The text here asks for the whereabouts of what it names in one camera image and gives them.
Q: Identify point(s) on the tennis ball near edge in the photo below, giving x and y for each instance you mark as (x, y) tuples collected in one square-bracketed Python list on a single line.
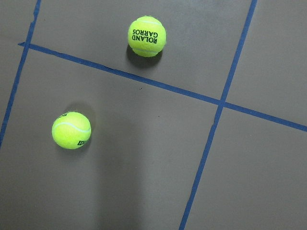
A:
[(146, 36)]

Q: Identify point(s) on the tennis ball inner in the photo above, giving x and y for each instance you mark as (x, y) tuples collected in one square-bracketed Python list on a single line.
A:
[(71, 130)]

